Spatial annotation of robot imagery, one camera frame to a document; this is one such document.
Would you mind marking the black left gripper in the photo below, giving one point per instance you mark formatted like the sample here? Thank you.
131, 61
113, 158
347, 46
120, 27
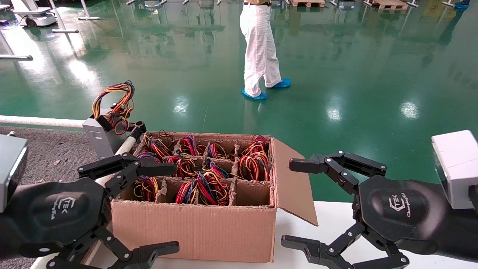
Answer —
56, 213

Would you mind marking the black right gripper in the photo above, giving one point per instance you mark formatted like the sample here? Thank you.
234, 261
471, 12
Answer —
403, 213

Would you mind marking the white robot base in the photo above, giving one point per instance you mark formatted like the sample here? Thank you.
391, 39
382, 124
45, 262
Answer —
35, 16

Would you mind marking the black tube connector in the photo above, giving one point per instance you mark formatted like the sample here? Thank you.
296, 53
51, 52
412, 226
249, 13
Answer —
139, 129

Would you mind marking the brown cardboard box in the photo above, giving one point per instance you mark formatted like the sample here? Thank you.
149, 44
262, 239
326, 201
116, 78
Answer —
209, 231

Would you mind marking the grey felt mat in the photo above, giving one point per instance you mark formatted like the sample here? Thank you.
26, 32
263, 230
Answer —
48, 149

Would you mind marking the person in white trousers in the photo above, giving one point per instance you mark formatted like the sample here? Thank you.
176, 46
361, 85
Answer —
257, 45

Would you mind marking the wooden pallet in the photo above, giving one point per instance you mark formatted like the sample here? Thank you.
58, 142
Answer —
306, 3
388, 3

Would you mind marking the small blue object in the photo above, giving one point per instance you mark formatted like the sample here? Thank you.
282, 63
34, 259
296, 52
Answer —
463, 4

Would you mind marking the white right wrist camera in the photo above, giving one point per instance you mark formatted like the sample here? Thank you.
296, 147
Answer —
455, 157

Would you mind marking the grey table leg frame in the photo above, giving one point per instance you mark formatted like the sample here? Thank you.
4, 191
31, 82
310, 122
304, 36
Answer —
16, 57
89, 18
65, 30

